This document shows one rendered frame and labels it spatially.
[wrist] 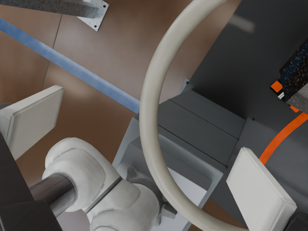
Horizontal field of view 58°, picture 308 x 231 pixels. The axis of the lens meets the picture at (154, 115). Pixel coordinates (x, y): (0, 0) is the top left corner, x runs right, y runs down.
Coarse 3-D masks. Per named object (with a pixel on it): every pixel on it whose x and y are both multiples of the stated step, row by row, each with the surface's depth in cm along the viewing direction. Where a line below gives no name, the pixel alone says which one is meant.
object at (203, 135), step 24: (192, 96) 164; (168, 120) 118; (192, 120) 130; (216, 120) 144; (240, 120) 162; (168, 144) 103; (192, 144) 107; (216, 144) 116; (192, 168) 101; (216, 168) 98
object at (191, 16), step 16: (208, 0) 39; (224, 0) 40; (192, 16) 39; (176, 32) 40; (160, 48) 41; (176, 48) 41; (160, 64) 41; (144, 80) 43; (160, 80) 42; (144, 96) 43; (144, 112) 43; (144, 128) 44; (144, 144) 45; (160, 160) 46; (160, 176) 46; (176, 192) 47; (176, 208) 48; (192, 208) 48; (208, 224) 49; (224, 224) 50
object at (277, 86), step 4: (272, 84) 156; (276, 84) 155; (280, 84) 154; (272, 88) 156; (276, 88) 155; (280, 88) 154; (276, 92) 156; (280, 92) 155; (280, 96) 153; (284, 100) 153; (288, 104) 152; (292, 108) 150; (296, 108) 150; (296, 112) 150
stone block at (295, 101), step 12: (300, 36) 129; (300, 48) 90; (288, 60) 97; (300, 60) 90; (288, 72) 97; (300, 72) 91; (288, 84) 98; (300, 84) 91; (288, 96) 98; (300, 96) 94; (300, 108) 98
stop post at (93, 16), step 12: (0, 0) 127; (12, 0) 132; (24, 0) 137; (36, 0) 143; (48, 0) 149; (60, 0) 157; (72, 0) 170; (84, 0) 193; (96, 0) 189; (60, 12) 163; (72, 12) 171; (84, 12) 180; (96, 12) 191; (96, 24) 193
